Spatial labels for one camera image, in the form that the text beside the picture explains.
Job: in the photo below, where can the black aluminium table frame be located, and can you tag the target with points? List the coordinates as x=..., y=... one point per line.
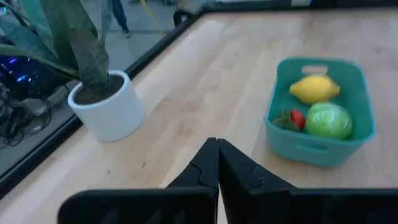
x=31, y=161

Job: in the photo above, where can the black computer case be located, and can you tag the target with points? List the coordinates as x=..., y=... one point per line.
x=25, y=81

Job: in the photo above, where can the walking person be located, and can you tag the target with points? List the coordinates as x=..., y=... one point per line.
x=120, y=17

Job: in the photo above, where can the green snake plant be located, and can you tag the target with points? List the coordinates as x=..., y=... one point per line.
x=71, y=46

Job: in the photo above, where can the yellow toy lemon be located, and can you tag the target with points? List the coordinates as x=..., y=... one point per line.
x=314, y=89

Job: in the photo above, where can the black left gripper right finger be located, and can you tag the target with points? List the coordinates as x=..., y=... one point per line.
x=280, y=205

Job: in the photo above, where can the red toy strawberry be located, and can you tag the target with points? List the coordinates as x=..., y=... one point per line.
x=297, y=119

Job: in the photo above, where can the teal plastic container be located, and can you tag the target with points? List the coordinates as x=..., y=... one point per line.
x=311, y=152

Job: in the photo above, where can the green toy cabbage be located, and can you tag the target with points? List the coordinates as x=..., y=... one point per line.
x=329, y=121

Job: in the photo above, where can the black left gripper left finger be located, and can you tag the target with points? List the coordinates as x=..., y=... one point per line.
x=140, y=205

